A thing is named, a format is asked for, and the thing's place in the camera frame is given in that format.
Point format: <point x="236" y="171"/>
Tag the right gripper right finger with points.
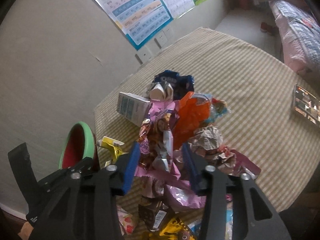
<point x="207" y="180"/>

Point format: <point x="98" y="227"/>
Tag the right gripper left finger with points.
<point x="110" y="182"/>

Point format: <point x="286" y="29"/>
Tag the brown paper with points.
<point x="208" y="143"/>

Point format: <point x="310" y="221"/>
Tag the dark brown cigarette pack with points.
<point x="154" y="212"/>

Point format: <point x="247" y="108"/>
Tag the green red trash bin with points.
<point x="80" y="144"/>

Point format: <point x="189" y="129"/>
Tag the yellow snack wrapper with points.
<point x="113" y="146"/>

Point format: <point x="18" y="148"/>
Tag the strawberry print wrapper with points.
<point x="127" y="221"/>

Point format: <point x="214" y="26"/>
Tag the pink snack wrapper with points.
<point x="161" y="168"/>

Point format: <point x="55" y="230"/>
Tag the yellow black snack bag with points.
<point x="175" y="229"/>

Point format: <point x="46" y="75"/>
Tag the white blue milk carton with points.
<point x="133" y="107"/>

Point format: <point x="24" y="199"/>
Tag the orange plastic snack bag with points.
<point x="192" y="110"/>

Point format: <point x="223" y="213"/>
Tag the light blue snack wrapper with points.
<point x="218" y="108"/>

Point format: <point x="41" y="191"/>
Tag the striped beige table cloth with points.
<point x="261" y="125"/>

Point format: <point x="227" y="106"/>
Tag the dark blue cookie wrapper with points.
<point x="181" y="84"/>

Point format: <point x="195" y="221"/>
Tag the bed with pink quilt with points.
<point x="299" y="33"/>

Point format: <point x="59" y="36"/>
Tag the white wall socket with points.
<point x="143" y="55"/>

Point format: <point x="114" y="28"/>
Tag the white wall switch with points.
<point x="163" y="37"/>

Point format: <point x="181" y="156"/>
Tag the blue pinyin wall poster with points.
<point x="139" y="20"/>

